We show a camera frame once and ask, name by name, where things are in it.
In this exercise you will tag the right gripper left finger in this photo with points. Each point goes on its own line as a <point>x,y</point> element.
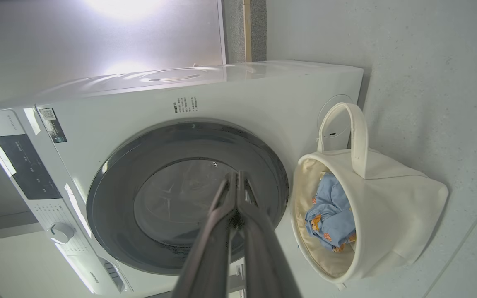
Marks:
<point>209,256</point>

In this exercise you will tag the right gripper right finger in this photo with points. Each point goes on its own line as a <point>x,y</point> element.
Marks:
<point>263,256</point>

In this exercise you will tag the blue printed garment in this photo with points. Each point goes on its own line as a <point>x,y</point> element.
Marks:
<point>331,188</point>
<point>331,225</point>

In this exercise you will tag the round dark glass washer door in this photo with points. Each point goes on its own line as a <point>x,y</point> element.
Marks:
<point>114,198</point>

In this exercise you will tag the white washer control knob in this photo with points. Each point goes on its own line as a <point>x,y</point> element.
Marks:
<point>61,233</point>

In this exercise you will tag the white front-load washing machine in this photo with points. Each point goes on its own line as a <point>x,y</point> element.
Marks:
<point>110,103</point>

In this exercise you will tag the black washer control panel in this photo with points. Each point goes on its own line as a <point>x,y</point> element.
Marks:
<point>27,165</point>

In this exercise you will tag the cream canvas laundry basket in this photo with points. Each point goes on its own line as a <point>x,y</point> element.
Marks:
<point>391,207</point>

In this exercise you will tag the round drain filter cover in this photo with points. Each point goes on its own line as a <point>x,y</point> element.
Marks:
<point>338,120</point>

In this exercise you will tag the dark QR code sticker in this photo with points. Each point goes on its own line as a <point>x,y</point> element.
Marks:
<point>52,124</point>

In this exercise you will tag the wooden baseboard strip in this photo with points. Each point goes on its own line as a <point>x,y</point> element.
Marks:
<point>247,29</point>

